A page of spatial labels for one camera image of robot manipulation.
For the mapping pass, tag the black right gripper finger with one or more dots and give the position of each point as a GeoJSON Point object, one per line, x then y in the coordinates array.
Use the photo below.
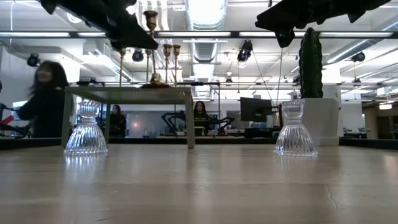
{"type": "Point", "coordinates": [265, 23]}
{"type": "Point", "coordinates": [285, 37]}

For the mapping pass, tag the gold candlestick holder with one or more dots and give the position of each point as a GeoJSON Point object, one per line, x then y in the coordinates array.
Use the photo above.
{"type": "Point", "coordinates": [121, 68]}
{"type": "Point", "coordinates": [176, 49]}
{"type": "Point", "coordinates": [167, 49]}
{"type": "Point", "coordinates": [147, 67]}
{"type": "Point", "coordinates": [151, 18]}

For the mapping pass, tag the clear ribbed glass candle holder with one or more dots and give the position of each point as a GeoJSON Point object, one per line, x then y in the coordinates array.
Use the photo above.
{"type": "Point", "coordinates": [86, 137]}
{"type": "Point", "coordinates": [295, 140]}

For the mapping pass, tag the black background robot arm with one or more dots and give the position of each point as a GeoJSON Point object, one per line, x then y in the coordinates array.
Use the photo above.
{"type": "Point", "coordinates": [169, 119]}
{"type": "Point", "coordinates": [225, 121]}

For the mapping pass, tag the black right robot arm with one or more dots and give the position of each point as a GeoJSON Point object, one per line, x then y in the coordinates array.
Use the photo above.
{"type": "Point", "coordinates": [335, 6]}

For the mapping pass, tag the black ceiling spotlight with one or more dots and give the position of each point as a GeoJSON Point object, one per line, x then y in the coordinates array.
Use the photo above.
{"type": "Point", "coordinates": [137, 56]}
{"type": "Point", "coordinates": [358, 57]}
{"type": "Point", "coordinates": [245, 51]}
{"type": "Point", "coordinates": [33, 59]}

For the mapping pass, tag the green cactus plant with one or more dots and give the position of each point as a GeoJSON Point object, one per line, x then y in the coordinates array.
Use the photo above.
{"type": "Point", "coordinates": [311, 68]}

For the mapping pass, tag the sage green metal side table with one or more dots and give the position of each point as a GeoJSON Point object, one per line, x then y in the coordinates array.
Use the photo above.
{"type": "Point", "coordinates": [130, 95]}

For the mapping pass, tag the long ceiling light strip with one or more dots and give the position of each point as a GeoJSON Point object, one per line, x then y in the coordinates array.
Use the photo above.
{"type": "Point", "coordinates": [192, 33]}

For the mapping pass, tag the person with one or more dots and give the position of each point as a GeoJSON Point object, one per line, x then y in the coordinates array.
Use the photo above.
{"type": "Point", "coordinates": [117, 124]}
{"type": "Point", "coordinates": [46, 105]}
{"type": "Point", "coordinates": [201, 116]}

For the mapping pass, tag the black computer monitor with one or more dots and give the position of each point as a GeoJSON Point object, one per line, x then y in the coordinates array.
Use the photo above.
{"type": "Point", "coordinates": [255, 109]}

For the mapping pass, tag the white angular plant pot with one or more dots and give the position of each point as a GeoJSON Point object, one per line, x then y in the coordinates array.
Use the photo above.
{"type": "Point", "coordinates": [323, 121]}

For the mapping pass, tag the red object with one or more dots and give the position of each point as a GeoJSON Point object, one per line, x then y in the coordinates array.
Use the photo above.
{"type": "Point", "coordinates": [7, 119]}

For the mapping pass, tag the silver ceiling air duct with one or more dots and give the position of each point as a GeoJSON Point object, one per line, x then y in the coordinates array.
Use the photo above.
{"type": "Point", "coordinates": [205, 18]}

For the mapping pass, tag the glowing wall lamp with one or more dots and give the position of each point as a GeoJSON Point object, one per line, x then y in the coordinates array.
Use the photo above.
{"type": "Point", "coordinates": [385, 106]}

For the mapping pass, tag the black aluminium table frame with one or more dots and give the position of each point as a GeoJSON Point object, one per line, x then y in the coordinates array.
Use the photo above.
{"type": "Point", "coordinates": [31, 143]}

